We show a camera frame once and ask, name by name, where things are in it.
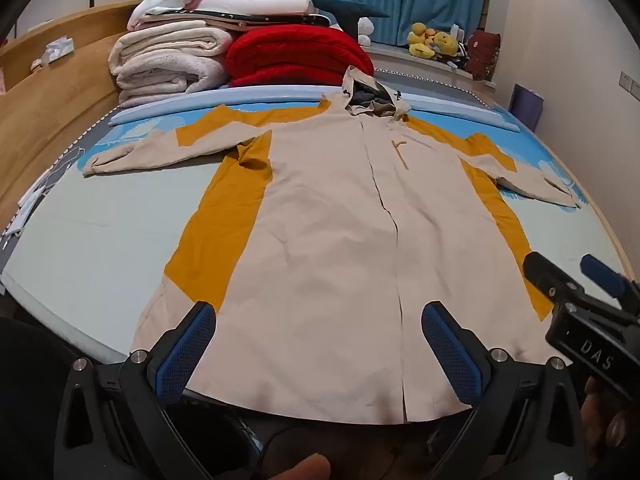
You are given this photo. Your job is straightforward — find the person's right hand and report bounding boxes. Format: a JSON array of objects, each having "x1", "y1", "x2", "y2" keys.
[{"x1": 580, "y1": 375, "x2": 640, "y2": 480}]

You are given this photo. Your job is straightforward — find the cream folded blanket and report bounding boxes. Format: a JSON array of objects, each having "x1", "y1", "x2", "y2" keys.
[{"x1": 108, "y1": 20, "x2": 234, "y2": 77}]

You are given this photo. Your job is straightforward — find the person's left hand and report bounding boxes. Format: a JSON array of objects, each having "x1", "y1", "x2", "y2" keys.
[{"x1": 262, "y1": 452, "x2": 332, "y2": 480}]

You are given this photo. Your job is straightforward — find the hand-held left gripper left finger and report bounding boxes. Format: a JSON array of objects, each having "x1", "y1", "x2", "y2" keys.
[{"x1": 52, "y1": 301, "x2": 218, "y2": 480}]

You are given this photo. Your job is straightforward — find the light blue printed bed sheet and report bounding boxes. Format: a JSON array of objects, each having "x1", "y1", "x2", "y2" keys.
[{"x1": 0, "y1": 85, "x2": 632, "y2": 367}]

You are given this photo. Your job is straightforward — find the wooden bed frame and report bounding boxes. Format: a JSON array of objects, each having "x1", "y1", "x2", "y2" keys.
[{"x1": 0, "y1": 0, "x2": 146, "y2": 217}]

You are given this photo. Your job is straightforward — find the yellow plush toys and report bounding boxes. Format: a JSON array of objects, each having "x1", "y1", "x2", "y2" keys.
[{"x1": 406, "y1": 22, "x2": 461, "y2": 61}]

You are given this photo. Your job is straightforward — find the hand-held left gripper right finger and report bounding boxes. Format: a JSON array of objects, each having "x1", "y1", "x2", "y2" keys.
[{"x1": 421, "y1": 301, "x2": 588, "y2": 480}]

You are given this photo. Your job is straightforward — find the purple board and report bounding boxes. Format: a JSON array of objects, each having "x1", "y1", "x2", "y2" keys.
[{"x1": 509, "y1": 84, "x2": 544, "y2": 133}]

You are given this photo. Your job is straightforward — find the red blanket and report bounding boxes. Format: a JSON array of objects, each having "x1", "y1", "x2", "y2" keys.
[{"x1": 225, "y1": 24, "x2": 375, "y2": 89}]

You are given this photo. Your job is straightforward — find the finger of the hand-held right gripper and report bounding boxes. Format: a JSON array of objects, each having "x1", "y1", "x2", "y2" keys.
[
  {"x1": 523, "y1": 251, "x2": 586, "y2": 307},
  {"x1": 580, "y1": 254, "x2": 640, "y2": 314}
]

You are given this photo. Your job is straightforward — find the light blue folded mat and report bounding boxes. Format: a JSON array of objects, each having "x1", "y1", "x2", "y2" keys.
[{"x1": 109, "y1": 84, "x2": 522, "y2": 134}]

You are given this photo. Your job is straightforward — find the beige and yellow jacket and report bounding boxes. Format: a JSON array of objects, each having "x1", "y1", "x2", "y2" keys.
[{"x1": 82, "y1": 66, "x2": 583, "y2": 423}]

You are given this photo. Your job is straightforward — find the dark red bag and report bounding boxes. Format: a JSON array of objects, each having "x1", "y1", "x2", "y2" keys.
[{"x1": 467, "y1": 30, "x2": 502, "y2": 82}]

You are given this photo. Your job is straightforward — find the white cables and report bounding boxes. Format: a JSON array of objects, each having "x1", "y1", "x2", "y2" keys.
[{"x1": 0, "y1": 147, "x2": 86, "y2": 242}]

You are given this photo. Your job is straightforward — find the cream fleece blanket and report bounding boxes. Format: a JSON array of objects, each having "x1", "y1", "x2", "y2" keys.
[{"x1": 116, "y1": 54, "x2": 231, "y2": 109}]

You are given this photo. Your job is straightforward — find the person's dark clothing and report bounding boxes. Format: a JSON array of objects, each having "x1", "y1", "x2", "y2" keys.
[{"x1": 0, "y1": 316, "x2": 451, "y2": 480}]

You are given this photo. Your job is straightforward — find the white tissue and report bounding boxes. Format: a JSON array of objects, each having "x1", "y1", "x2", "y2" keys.
[{"x1": 31, "y1": 36, "x2": 76, "y2": 70}]

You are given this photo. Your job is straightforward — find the white folded quilt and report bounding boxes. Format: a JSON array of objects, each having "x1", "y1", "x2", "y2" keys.
[{"x1": 190, "y1": 0, "x2": 316, "y2": 17}]

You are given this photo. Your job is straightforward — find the beige quilt with dark trim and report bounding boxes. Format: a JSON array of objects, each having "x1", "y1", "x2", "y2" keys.
[{"x1": 127, "y1": 8, "x2": 331, "y2": 32}]

